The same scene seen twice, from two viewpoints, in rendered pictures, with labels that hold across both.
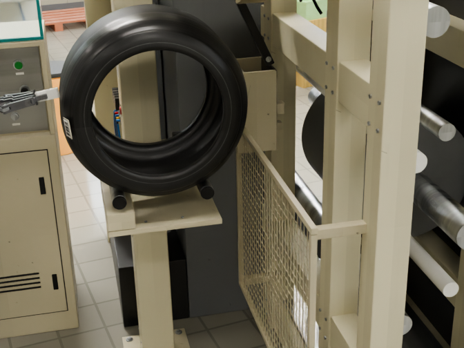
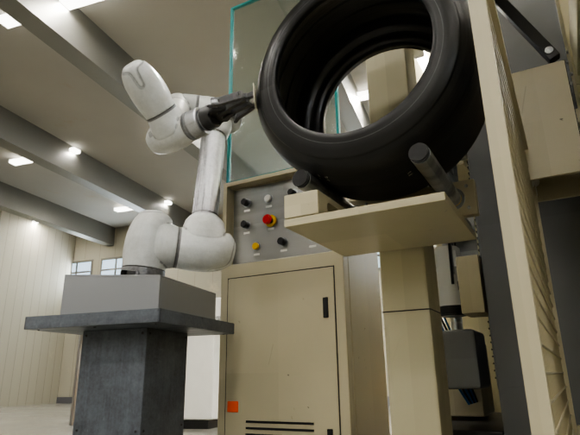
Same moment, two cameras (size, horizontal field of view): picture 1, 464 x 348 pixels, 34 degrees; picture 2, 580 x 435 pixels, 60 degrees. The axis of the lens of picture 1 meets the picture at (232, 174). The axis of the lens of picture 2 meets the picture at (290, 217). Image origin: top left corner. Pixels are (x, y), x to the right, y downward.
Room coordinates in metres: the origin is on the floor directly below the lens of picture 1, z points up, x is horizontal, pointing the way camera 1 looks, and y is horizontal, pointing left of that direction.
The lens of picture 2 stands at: (1.30, -0.34, 0.46)
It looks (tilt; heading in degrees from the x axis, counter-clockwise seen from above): 18 degrees up; 41
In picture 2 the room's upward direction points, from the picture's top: 1 degrees counter-clockwise
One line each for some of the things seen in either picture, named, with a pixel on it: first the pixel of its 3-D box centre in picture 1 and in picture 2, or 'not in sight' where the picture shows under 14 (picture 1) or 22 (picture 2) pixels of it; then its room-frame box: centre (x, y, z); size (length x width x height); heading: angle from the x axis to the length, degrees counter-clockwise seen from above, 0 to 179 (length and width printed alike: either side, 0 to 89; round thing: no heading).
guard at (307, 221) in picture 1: (269, 262); (535, 252); (2.20, -0.12, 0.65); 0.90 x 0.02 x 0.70; 12
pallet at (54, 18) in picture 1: (52, 21); not in sight; (9.07, 2.09, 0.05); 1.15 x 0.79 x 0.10; 111
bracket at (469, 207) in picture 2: not in sight; (402, 209); (2.53, 0.29, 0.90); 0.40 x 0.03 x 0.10; 102
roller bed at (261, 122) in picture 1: (250, 104); (544, 135); (2.65, -0.07, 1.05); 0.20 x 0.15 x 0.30; 12
